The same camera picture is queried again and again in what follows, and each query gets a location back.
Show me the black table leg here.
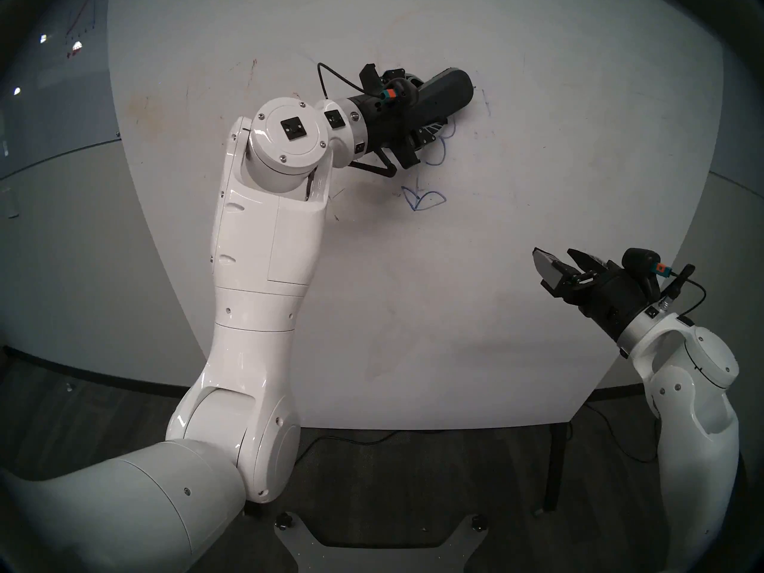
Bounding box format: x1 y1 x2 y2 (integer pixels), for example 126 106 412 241
544 423 568 513

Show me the wall board with red marks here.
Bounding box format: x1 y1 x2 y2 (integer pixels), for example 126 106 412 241
33 0 111 89

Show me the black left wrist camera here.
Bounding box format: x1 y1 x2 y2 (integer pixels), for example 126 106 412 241
381 78 423 108

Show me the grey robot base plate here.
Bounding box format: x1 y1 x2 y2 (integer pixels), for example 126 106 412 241
273 512 489 573

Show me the thick black left gripper cable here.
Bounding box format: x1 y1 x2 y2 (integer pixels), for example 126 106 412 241
348 151 398 178

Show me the thin black left camera cable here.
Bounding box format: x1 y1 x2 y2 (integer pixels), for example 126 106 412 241
316 63 384 101

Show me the dark grey whiteboard eraser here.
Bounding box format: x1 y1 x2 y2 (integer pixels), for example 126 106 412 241
417 67 476 122

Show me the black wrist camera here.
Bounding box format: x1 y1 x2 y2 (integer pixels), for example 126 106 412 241
622 248 668 304
381 78 423 108

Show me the white whiteboard panel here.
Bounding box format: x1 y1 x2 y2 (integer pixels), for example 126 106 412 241
107 0 726 430

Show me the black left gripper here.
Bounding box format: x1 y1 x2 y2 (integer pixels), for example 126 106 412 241
347 64 449 170

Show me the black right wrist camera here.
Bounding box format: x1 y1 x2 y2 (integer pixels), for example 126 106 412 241
622 248 668 304

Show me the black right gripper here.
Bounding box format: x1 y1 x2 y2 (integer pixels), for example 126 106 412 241
533 248 657 343

